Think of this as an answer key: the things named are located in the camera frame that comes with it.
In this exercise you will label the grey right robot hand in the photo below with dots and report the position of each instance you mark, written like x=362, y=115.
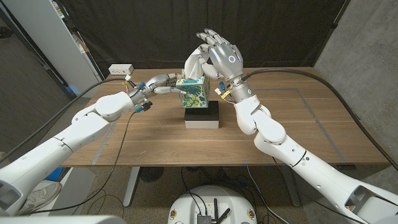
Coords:
x=227, y=62

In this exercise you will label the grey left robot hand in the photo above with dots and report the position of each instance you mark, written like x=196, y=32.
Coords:
x=158, y=84

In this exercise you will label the white tissue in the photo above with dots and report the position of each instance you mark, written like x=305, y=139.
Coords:
x=192, y=67

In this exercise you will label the teal floral tissue box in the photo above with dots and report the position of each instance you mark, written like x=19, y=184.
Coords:
x=192, y=96

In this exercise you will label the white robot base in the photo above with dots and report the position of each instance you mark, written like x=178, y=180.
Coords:
x=186, y=205

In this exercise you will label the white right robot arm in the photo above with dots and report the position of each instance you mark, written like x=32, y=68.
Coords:
x=273, y=130

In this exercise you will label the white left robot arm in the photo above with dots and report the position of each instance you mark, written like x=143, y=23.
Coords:
x=82, y=126

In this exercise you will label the blue box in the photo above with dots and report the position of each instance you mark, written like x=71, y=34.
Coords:
x=54, y=175

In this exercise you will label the small black electronics box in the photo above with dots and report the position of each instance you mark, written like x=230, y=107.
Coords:
x=204, y=219

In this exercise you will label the white power strip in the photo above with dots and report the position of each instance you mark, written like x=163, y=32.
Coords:
x=120, y=69

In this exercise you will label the black and white block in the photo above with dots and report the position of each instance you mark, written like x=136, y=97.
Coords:
x=202, y=116

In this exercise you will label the black backdrop curtain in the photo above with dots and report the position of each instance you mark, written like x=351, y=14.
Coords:
x=140, y=28

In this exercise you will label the black round fan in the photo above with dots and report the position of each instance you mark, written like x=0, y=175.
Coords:
x=151, y=173

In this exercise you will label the white table leg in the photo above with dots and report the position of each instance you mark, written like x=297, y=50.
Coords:
x=131, y=186

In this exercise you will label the white tall cabinet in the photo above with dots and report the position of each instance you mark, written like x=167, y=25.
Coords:
x=43, y=34

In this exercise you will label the black antenna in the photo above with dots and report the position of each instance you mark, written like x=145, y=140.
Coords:
x=224, y=214
x=215, y=208

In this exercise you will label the dark grey table leg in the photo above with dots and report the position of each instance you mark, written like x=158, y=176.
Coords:
x=291, y=189

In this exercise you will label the grey sneaker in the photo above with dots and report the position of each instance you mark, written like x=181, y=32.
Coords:
x=43, y=194

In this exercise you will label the white robot torso cover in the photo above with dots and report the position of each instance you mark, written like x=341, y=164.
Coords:
x=62, y=220

